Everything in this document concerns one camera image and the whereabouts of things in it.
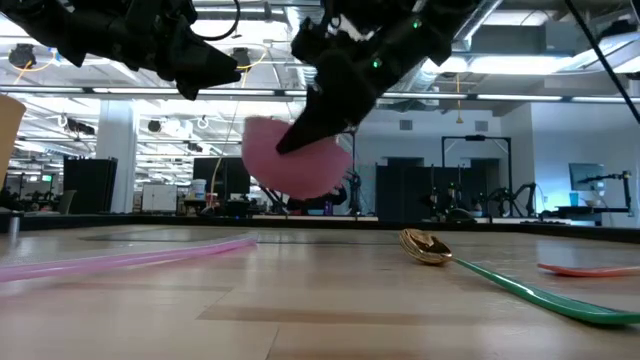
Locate black screen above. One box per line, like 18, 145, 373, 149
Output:
192, 156, 251, 201

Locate wall monitor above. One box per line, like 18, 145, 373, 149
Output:
568, 162, 607, 193

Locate yellow hanging cord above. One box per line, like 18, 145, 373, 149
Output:
453, 73, 464, 125

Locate grey chair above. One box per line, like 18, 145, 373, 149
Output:
56, 189, 78, 216

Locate dark desk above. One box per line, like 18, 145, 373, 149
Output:
542, 205, 632, 224

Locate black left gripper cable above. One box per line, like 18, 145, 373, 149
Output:
192, 0, 242, 43

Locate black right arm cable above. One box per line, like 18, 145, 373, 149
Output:
564, 0, 640, 126

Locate silver ceiling duct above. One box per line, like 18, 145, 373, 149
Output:
452, 0, 505, 44

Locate pink plastic bowl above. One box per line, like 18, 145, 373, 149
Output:
241, 115, 354, 201

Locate long ceiling light bar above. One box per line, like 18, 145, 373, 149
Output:
569, 95, 640, 105
475, 93, 564, 103
0, 85, 296, 98
379, 92, 469, 101

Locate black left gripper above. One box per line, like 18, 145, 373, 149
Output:
121, 0, 243, 102

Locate translucent black-edged baking mat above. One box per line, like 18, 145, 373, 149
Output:
79, 225, 404, 247

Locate gold spoon orange handle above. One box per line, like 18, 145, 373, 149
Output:
537, 262, 640, 279

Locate black ceiling fixture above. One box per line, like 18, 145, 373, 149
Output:
8, 43, 37, 70
230, 46, 252, 71

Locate pink translucent straw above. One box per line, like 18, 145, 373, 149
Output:
0, 230, 260, 284

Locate white building pillar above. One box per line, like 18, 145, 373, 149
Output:
95, 99, 140, 215

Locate white cabinet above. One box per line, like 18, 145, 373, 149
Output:
141, 183, 178, 214

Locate black background robot arms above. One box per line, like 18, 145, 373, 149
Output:
477, 181, 539, 220

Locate black cabinet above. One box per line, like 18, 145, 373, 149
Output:
62, 156, 119, 216

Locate person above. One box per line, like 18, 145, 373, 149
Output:
286, 184, 350, 214

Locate black partition wall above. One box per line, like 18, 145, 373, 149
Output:
375, 163, 489, 222

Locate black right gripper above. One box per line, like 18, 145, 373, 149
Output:
275, 0, 451, 156

